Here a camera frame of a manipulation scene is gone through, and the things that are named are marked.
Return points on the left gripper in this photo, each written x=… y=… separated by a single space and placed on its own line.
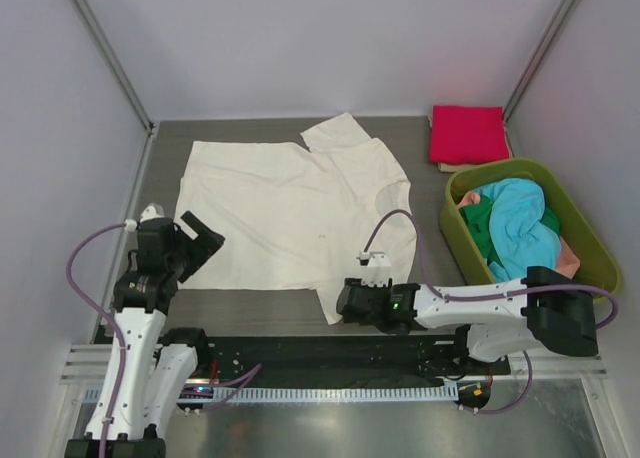
x=208 y=237

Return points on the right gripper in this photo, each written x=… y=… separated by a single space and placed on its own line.
x=357 y=282

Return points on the cream white t shirt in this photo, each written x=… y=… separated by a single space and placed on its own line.
x=296 y=215

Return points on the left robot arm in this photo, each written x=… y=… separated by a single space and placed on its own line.
x=148 y=365

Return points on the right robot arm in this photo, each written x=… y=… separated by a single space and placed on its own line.
x=544 y=309

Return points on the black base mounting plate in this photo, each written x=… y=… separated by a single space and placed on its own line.
x=330 y=359

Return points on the green t shirt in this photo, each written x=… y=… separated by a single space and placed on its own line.
x=477 y=223

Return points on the light blue t shirt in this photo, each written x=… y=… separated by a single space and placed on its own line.
x=513 y=191

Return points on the folded red t shirt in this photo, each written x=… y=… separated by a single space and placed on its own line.
x=467 y=135

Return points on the pink t shirt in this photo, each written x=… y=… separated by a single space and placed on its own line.
x=567 y=263

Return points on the olive green plastic basket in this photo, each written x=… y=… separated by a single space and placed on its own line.
x=598 y=268

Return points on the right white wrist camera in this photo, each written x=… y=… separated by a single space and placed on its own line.
x=374 y=269

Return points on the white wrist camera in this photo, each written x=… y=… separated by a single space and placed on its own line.
x=374 y=269
x=150 y=212

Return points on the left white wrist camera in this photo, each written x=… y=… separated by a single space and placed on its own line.
x=150 y=212

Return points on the white slotted cable duct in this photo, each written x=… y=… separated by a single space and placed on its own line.
x=445 y=393

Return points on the aluminium rail profile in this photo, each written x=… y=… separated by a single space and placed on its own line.
x=87 y=364

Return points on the left aluminium frame post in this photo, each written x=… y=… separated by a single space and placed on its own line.
x=101 y=41

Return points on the aluminium frame post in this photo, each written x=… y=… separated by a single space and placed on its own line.
x=552 y=32
x=101 y=41

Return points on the right aluminium frame post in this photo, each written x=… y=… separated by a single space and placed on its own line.
x=552 y=32

